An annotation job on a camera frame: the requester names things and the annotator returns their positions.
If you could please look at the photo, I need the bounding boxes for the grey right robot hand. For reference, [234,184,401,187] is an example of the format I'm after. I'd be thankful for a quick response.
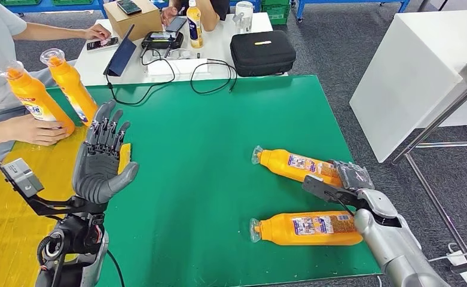
[330,159,376,191]

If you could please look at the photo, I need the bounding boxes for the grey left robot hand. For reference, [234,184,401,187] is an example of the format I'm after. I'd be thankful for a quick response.
[72,100,140,204]

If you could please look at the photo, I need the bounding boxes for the person's left hand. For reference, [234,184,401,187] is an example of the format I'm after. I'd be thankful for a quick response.
[81,23,112,42]

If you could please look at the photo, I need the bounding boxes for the person's right hand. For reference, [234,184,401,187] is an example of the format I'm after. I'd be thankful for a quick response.
[160,5,179,28]
[9,115,69,147]

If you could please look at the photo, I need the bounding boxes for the grey smartphone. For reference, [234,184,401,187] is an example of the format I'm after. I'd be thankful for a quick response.
[166,16,188,33]

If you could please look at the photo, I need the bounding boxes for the smartphone with colourful screen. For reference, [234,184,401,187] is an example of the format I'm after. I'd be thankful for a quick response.
[86,36,120,51]

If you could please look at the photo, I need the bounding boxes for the orange detergent bottle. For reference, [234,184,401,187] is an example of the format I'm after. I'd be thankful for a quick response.
[39,48,99,127]
[0,60,76,137]
[249,210,364,247]
[251,145,344,188]

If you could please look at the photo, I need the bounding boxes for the yellow drink bottle blue label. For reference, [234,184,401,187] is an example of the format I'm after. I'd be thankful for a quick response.
[186,0,204,49]

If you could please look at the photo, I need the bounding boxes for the black handheld screen controller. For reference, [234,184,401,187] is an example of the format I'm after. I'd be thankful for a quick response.
[141,31,184,50]

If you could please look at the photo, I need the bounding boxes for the dark blue tablet case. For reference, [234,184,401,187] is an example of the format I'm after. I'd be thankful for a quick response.
[103,24,138,77]

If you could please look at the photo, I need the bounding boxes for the brown cardboard box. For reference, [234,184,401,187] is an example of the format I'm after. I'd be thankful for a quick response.
[103,0,163,42]

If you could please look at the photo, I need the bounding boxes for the clear safety glasses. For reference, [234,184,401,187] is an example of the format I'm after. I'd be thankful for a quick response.
[142,47,194,60]

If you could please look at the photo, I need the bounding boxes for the black smartphone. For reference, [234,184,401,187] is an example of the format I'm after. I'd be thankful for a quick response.
[116,0,143,16]

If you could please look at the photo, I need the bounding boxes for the white flat box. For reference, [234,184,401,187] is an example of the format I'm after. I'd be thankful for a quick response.
[146,58,209,79]

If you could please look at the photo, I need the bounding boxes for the white table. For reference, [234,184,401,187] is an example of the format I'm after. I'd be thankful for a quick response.
[74,13,289,86]
[349,10,467,163]

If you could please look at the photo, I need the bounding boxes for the clear water jug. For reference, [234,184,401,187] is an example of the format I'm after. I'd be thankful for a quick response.
[233,1,255,35]

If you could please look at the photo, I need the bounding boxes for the yellow plastic sheet stack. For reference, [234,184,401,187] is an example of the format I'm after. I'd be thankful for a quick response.
[0,126,133,287]

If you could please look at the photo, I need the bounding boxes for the black zip carrying case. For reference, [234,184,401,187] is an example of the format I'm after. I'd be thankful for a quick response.
[230,30,297,78]

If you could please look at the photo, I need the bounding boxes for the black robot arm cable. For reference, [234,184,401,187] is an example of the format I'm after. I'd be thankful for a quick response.
[106,249,126,287]

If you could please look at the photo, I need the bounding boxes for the white cable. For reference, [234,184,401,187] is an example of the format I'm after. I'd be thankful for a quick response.
[427,246,467,264]

